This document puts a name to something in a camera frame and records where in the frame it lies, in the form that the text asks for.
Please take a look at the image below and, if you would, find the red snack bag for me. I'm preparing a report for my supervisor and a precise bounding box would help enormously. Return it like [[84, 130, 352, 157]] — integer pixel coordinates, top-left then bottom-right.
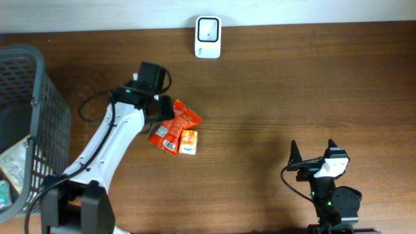
[[149, 99, 203, 155]]

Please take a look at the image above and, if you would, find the orange tissue pack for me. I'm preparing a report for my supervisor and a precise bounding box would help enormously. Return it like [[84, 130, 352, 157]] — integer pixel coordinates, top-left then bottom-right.
[[179, 130, 198, 155]]

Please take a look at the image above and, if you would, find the cream snack bag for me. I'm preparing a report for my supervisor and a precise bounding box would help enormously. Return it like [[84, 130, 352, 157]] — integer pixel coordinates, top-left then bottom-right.
[[1, 135, 29, 194]]

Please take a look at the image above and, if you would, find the teal tissue pack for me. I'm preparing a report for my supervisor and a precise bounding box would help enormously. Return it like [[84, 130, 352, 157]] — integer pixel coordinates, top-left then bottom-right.
[[0, 180, 12, 209]]

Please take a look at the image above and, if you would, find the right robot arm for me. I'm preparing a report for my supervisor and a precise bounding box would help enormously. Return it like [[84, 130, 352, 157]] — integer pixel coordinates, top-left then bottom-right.
[[283, 139, 362, 234]]

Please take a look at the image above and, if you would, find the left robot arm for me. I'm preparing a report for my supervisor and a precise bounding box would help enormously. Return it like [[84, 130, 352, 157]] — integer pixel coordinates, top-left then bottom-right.
[[36, 62, 174, 233]]

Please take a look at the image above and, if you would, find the white barcode scanner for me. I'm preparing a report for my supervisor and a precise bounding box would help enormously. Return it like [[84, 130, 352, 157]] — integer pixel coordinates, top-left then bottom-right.
[[194, 16, 222, 59]]

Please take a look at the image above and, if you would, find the grey plastic mesh basket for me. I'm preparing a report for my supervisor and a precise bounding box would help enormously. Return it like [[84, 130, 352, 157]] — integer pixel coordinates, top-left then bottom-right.
[[1, 45, 72, 222]]

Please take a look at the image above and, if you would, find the right black cable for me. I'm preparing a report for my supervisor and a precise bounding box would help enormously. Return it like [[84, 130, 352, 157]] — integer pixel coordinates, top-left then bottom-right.
[[280, 158, 326, 204]]

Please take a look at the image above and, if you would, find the black cable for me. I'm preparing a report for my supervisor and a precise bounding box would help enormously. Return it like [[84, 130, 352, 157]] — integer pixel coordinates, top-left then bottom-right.
[[280, 158, 326, 204], [24, 66, 173, 234]]

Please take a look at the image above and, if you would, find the left black cable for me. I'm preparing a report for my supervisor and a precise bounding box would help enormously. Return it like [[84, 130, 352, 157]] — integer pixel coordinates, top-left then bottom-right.
[[24, 66, 173, 234]]

